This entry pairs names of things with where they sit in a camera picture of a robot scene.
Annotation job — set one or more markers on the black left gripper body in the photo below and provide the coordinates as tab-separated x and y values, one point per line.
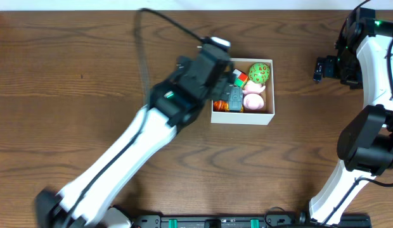
222	87

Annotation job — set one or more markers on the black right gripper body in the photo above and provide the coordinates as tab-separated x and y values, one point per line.
348	68

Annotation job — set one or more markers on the multicolour puzzle cube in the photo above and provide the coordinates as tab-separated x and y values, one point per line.
240	78

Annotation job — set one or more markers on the yellow grey toy car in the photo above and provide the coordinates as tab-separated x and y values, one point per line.
235	100

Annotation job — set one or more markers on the orange round cap toy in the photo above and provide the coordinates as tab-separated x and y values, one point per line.
221	106

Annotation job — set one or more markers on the green ball with red numbers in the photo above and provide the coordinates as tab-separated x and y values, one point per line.
259	73

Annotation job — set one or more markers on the pink white duck toy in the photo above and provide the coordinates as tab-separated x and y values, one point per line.
252	99

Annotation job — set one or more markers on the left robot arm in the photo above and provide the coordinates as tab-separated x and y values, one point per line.
172	105

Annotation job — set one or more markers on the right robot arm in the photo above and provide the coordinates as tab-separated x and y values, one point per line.
364	60

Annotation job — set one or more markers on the white cardboard box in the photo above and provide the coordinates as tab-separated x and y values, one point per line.
254	117

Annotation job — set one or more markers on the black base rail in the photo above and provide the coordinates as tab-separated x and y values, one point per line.
276	219

